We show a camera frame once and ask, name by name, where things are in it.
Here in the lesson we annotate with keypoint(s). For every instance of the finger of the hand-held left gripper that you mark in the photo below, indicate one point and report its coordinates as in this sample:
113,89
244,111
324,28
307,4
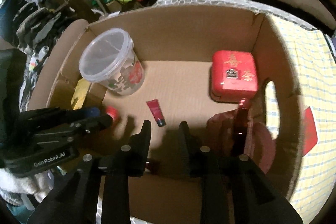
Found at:
99,123
89,111

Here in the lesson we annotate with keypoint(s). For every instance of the pile of dark clothes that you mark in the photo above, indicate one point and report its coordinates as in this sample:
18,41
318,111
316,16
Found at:
34,24

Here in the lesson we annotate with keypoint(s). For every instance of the yellow paper packet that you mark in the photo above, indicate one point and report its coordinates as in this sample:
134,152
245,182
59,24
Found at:
80,92

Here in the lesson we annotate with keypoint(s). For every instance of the red envelope card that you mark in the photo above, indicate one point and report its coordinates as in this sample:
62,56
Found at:
311,132

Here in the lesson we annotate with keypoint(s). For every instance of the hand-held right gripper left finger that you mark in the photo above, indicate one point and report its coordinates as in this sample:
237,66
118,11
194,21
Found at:
143,140

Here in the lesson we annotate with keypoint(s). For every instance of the clear plastic bucket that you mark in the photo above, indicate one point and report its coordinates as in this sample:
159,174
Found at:
105,56

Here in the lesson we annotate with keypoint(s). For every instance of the large cardboard box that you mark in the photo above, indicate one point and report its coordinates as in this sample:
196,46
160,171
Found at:
183,77

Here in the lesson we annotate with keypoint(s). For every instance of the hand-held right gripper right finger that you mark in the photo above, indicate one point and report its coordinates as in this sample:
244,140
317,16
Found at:
185,140

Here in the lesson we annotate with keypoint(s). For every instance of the red glossy long box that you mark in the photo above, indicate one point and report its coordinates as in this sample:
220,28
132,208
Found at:
240,124

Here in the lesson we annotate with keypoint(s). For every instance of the person's teal clothing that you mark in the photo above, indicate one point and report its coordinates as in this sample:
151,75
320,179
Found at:
19,209

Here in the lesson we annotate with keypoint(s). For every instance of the yellow plaid cloth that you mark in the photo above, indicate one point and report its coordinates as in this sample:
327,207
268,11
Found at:
320,82

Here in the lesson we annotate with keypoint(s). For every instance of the person's left forearm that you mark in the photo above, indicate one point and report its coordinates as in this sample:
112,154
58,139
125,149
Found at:
18,184

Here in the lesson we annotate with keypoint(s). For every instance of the red hand cream tube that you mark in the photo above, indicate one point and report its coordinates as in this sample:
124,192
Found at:
155,111

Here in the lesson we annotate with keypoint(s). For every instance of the red tin box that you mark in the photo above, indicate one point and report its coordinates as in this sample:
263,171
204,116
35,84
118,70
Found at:
233,74

